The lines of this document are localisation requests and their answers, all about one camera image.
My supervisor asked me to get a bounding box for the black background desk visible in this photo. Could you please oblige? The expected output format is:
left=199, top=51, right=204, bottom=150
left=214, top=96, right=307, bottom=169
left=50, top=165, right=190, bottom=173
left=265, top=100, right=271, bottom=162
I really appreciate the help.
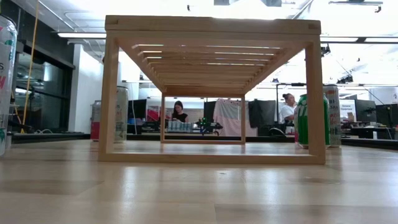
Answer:
left=341, top=126, right=398, bottom=141

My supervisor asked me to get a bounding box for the black track spotlight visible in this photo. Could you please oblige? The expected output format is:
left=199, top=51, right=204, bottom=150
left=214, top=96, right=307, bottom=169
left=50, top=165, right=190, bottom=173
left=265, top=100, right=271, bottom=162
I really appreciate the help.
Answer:
left=334, top=73, right=354, bottom=85

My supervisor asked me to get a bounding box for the tall white Celsius can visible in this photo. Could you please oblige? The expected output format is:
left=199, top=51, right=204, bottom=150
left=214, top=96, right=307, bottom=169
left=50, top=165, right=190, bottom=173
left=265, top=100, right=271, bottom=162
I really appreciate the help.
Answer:
left=323, top=84, right=342, bottom=147

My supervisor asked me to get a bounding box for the Celsius Peach Vibe can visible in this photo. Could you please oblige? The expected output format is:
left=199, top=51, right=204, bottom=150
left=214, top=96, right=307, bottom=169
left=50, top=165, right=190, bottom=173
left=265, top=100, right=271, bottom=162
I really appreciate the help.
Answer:
left=0, top=14, right=18, bottom=157

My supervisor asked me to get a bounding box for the white sign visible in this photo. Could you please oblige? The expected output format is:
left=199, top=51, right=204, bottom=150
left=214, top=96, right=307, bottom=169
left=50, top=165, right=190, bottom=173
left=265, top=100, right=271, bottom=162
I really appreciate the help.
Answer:
left=340, top=99, right=357, bottom=123

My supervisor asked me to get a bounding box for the wooden slatted shelf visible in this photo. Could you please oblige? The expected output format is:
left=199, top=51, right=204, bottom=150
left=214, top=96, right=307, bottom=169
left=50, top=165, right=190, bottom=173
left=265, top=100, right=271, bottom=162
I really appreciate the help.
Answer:
left=98, top=14, right=326, bottom=165

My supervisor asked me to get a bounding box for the black device with green lights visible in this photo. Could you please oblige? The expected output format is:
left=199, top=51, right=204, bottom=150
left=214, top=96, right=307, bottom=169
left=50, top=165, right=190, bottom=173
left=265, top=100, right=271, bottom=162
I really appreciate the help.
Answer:
left=195, top=117, right=223, bottom=136

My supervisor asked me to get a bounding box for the person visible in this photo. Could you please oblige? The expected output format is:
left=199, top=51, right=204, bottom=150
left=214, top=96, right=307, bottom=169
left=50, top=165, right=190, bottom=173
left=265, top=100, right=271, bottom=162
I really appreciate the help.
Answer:
left=279, top=93, right=298, bottom=124
left=172, top=100, right=189, bottom=123

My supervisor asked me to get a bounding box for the Celsius Tropical Vibe can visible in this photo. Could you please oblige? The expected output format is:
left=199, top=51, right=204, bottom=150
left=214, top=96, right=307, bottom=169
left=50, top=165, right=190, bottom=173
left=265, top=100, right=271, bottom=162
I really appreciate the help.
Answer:
left=114, top=86, right=129, bottom=144

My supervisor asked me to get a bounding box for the black framed glass partition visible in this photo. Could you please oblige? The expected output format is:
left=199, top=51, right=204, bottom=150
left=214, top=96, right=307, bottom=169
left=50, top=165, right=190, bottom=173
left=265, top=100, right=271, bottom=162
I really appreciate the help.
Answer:
left=9, top=0, right=75, bottom=134

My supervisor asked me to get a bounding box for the red panel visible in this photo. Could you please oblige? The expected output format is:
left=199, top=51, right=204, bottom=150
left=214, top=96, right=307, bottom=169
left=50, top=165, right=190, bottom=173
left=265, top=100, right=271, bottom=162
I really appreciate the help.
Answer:
left=146, top=105, right=162, bottom=123

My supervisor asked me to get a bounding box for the ceiling strip lamp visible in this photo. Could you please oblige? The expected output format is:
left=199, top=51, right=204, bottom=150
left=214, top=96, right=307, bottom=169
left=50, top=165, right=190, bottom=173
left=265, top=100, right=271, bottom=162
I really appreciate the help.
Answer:
left=320, top=36, right=398, bottom=44
left=57, top=32, right=107, bottom=39

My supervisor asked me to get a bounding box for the black aluminium rig frame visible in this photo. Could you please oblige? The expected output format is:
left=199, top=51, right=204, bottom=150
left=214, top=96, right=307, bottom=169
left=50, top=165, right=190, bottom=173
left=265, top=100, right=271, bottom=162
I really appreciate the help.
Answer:
left=11, top=132, right=398, bottom=151

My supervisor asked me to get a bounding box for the pale pink cloth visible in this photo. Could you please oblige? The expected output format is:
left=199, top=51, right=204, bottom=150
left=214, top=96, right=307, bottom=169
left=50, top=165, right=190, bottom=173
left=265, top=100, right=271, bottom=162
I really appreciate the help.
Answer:
left=213, top=98, right=242, bottom=137

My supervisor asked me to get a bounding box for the green Sprite can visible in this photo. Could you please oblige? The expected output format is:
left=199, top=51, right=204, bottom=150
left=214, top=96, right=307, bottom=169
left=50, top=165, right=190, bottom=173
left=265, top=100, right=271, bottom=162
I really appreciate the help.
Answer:
left=294, top=93, right=331, bottom=147

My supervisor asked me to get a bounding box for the yellow cable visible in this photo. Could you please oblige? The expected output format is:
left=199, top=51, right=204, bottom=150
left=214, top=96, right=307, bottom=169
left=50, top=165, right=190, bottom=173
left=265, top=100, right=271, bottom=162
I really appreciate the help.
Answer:
left=21, top=0, right=40, bottom=134
left=11, top=90, right=22, bottom=126

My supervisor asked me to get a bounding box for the row of pale cans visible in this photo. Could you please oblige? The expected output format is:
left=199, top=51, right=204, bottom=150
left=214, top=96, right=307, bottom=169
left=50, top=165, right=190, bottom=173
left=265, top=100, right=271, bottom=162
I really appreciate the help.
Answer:
left=167, top=121, right=193, bottom=133

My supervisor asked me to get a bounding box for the black cloth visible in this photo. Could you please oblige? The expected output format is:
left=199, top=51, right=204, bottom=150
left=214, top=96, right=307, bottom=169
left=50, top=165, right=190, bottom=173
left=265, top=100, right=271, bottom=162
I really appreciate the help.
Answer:
left=248, top=99, right=277, bottom=137

